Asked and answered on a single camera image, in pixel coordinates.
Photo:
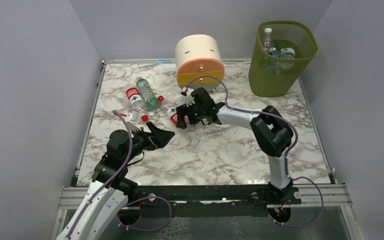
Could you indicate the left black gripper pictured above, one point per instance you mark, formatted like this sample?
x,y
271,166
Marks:
x,y
152,139

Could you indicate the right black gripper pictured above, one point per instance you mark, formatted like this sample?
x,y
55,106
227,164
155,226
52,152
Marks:
x,y
188,113

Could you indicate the red label Nongfu bottle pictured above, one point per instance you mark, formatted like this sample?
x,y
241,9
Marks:
x,y
169,109

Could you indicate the dark green label bottle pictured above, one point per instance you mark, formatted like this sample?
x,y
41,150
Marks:
x,y
268,41

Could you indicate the blue label clear bottle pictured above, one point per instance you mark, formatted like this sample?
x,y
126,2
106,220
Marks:
x,y
178,98

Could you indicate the clear blue tinted bottle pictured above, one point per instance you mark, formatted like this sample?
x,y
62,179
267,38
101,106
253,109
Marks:
x,y
275,54

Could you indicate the green label Nongfu bottle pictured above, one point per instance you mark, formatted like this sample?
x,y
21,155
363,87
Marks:
x,y
287,53

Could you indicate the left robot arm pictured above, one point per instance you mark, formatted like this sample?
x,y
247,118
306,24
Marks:
x,y
110,190

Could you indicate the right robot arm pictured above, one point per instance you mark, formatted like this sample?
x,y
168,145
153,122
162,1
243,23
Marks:
x,y
272,133

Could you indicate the green plastic waste bin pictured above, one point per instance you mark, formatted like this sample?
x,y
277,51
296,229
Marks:
x,y
267,81

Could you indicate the green tea bottle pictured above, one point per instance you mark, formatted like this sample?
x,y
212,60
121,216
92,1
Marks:
x,y
151,101

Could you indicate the small red label bottle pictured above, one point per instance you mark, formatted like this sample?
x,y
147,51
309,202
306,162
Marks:
x,y
136,101

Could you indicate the cream round drawer cabinet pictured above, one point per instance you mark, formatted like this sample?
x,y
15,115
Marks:
x,y
198,62

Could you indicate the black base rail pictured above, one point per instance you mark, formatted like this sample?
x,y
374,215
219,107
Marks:
x,y
203,201

